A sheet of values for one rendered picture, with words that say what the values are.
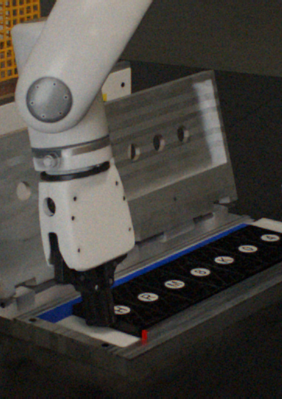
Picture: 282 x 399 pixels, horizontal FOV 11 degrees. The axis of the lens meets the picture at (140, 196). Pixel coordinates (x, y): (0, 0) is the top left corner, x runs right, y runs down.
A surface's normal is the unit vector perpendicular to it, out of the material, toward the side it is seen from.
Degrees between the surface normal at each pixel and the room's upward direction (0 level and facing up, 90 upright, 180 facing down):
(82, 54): 81
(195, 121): 75
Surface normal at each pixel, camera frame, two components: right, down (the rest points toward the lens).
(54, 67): -0.19, 0.10
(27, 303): 0.77, 0.21
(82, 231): 0.70, 0.01
